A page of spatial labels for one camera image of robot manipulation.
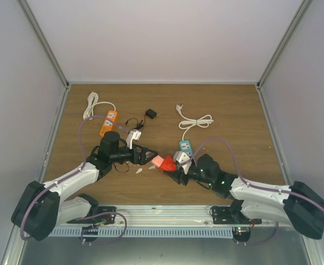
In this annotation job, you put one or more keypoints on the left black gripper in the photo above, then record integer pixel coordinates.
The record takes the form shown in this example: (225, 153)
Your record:
(142, 154)

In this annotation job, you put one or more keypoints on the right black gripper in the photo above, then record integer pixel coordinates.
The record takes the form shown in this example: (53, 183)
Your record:
(182, 177)

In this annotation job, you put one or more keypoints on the pink plug adapter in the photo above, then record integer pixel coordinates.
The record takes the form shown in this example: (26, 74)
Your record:
(157, 161)

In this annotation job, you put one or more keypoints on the red cube socket adapter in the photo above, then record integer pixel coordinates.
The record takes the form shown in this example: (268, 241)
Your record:
(168, 164)

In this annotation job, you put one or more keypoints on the teal power strip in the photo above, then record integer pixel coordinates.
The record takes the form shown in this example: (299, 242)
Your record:
(185, 147)

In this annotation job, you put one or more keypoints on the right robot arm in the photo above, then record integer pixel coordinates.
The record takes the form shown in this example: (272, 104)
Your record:
(296, 205)

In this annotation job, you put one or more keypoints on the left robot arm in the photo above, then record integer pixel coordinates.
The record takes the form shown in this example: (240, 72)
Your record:
(43, 206)

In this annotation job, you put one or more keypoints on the black power adapter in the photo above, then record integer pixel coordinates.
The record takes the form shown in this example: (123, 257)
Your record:
(151, 114)

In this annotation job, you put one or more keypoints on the orange power strip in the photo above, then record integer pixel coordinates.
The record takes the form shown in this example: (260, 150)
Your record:
(108, 125)

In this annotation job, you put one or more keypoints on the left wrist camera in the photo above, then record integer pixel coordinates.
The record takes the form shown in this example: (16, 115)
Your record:
(133, 135)

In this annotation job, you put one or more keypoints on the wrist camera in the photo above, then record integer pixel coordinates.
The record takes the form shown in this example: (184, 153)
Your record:
(182, 161)
(133, 135)

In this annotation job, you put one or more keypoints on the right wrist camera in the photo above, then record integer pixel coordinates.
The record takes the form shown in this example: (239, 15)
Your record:
(182, 161)

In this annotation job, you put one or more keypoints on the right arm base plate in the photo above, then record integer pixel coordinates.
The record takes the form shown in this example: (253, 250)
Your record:
(222, 215)

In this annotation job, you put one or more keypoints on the aluminium front rail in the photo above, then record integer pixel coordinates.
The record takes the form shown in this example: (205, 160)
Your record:
(176, 216)

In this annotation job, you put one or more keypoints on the grey slotted cable duct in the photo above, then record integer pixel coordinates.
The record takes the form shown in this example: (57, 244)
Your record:
(162, 232)

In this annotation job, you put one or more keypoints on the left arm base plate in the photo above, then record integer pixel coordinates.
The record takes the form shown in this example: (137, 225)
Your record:
(98, 216)

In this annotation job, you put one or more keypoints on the right aluminium frame post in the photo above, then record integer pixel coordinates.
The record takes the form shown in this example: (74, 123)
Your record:
(293, 25)

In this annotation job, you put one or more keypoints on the aluminium frame post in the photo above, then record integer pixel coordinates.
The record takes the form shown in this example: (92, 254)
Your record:
(44, 43)
(293, 25)

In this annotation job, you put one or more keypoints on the left aluminium frame post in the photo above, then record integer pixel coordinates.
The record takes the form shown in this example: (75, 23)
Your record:
(44, 43)

